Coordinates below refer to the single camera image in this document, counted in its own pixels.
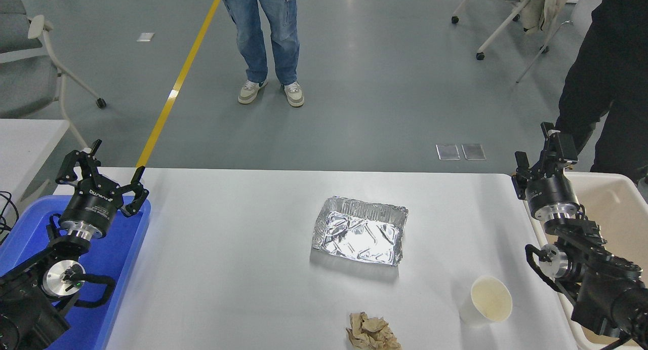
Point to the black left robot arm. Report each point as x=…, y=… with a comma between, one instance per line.
x=25, y=309

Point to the person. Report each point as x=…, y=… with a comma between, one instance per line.
x=258, y=31
x=617, y=61

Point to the silver floor plate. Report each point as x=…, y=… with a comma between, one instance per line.
x=474, y=152
x=448, y=152

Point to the yellow floor tape line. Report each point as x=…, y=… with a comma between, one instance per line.
x=174, y=91

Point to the silver foil tray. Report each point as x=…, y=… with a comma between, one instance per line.
x=359, y=233

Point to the blue plastic tray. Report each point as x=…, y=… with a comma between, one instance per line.
x=119, y=269

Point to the white wheeled chair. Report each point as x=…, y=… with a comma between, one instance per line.
x=501, y=28

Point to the crumpled tan paper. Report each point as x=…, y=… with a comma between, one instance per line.
x=372, y=332

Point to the white paper cup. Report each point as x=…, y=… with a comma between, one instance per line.
x=491, y=299

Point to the white shell chair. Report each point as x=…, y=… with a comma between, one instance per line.
x=582, y=5

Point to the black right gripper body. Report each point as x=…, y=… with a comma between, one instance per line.
x=552, y=195

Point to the white side table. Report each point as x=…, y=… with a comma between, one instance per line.
x=25, y=147

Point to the large pale plastic bin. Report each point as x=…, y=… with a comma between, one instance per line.
x=617, y=208

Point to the beige coat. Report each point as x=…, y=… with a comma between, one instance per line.
x=541, y=5

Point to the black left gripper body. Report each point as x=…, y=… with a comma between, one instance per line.
x=93, y=208

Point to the grey office chair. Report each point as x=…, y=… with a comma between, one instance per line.
x=25, y=86

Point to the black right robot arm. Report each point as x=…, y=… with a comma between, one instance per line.
x=607, y=289

